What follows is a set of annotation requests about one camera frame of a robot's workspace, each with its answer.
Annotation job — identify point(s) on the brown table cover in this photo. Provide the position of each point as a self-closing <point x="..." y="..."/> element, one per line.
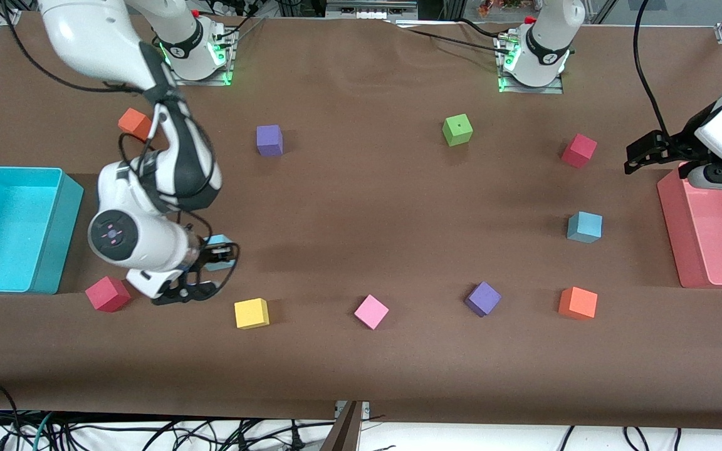
<point x="398" y="363"/>

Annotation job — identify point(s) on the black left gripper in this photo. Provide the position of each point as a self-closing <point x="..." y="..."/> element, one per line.
<point x="678" y="145"/>

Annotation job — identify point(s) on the green foam block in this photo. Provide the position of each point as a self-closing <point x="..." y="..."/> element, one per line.
<point x="457" y="129"/>

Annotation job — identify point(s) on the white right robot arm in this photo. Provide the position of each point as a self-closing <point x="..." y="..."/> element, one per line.
<point x="135" y="244"/>

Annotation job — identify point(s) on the pink plastic bin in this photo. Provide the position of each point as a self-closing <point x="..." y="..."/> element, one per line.
<point x="718" y="244"/>

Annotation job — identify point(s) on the yellow foam block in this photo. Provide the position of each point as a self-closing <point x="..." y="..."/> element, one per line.
<point x="251" y="313"/>

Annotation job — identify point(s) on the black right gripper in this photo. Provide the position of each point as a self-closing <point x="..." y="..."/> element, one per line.
<point x="206" y="255"/>

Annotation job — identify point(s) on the pink foam block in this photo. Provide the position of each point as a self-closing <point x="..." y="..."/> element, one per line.
<point x="371" y="312"/>

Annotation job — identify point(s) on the orange foam block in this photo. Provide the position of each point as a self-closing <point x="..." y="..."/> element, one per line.
<point x="132" y="122"/>
<point x="578" y="303"/>

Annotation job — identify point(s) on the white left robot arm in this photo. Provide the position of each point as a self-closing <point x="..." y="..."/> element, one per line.
<point x="549" y="37"/>

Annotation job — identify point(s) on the purple foam block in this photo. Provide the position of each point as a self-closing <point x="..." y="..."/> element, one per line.
<point x="269" y="140"/>
<point x="482" y="299"/>

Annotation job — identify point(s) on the red foam block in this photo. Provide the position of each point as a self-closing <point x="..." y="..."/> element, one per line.
<point x="108" y="294"/>
<point x="579" y="151"/>

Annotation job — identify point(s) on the cyan plastic bin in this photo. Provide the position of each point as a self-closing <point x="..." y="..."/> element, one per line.
<point x="16" y="238"/>

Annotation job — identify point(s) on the silver table edge bracket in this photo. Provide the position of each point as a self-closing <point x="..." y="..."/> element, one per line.
<point x="365" y="408"/>

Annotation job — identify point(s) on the aluminium profile bar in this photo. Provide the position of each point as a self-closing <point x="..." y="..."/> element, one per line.
<point x="345" y="432"/>

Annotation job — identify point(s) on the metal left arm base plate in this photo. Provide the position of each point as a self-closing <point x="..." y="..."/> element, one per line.
<point x="530" y="89"/>

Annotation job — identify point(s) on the silver metal rail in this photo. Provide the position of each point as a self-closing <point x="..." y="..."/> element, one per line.
<point x="370" y="7"/>

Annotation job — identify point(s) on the light blue foam block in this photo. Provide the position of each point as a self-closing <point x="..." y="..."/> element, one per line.
<point x="585" y="227"/>
<point x="220" y="240"/>

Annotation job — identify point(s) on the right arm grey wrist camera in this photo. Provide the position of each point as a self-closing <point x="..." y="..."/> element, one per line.
<point x="179" y="294"/>

